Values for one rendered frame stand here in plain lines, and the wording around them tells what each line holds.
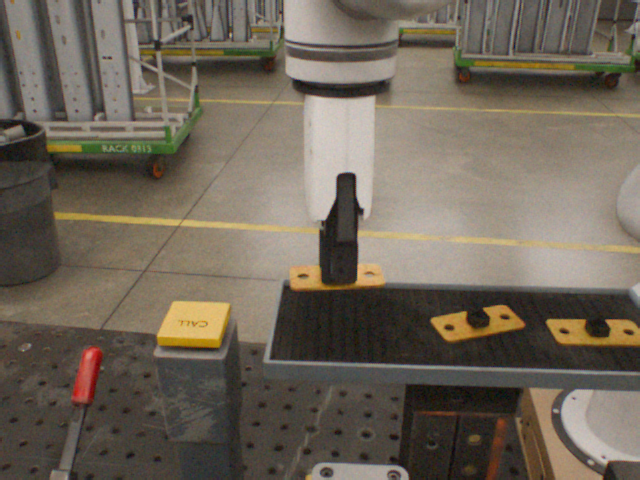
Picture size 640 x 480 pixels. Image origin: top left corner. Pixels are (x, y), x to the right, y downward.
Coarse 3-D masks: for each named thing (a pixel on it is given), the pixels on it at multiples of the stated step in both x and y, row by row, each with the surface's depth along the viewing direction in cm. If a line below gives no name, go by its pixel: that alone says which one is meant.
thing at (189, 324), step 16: (176, 304) 58; (192, 304) 58; (208, 304) 58; (224, 304) 58; (176, 320) 56; (192, 320) 55; (208, 320) 56; (224, 320) 56; (160, 336) 53; (176, 336) 53; (192, 336) 53; (208, 336) 53
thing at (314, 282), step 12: (360, 264) 54; (372, 264) 54; (312, 276) 52; (360, 276) 52; (372, 276) 52; (300, 288) 50; (312, 288) 50; (324, 288) 51; (336, 288) 51; (348, 288) 51; (360, 288) 51
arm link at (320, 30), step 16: (288, 0) 40; (304, 0) 38; (320, 0) 37; (336, 0) 36; (288, 16) 40; (304, 16) 39; (320, 16) 38; (336, 16) 38; (352, 16) 38; (368, 16) 38; (288, 32) 41; (304, 32) 39; (320, 32) 39; (336, 32) 38; (352, 32) 38; (368, 32) 39; (384, 32) 39
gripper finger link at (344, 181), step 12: (336, 180) 44; (348, 180) 43; (336, 192) 44; (348, 192) 43; (336, 204) 44; (348, 204) 43; (348, 216) 43; (336, 228) 45; (348, 228) 44; (336, 240) 45; (348, 240) 44
